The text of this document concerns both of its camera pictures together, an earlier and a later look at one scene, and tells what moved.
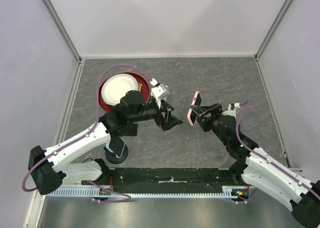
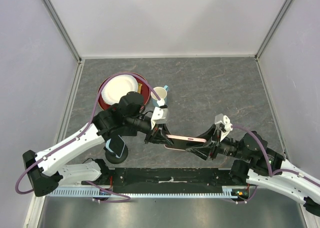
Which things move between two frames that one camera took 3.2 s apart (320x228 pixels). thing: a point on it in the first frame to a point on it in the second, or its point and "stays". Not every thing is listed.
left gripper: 164,107 to 156,136
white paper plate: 115,87 stays
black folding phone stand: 129,130 stays
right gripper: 216,111 to 204,152
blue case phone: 115,144 stays
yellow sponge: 139,87 stays
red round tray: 145,91 stays
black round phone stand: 111,156 stays
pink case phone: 192,115 to 179,142
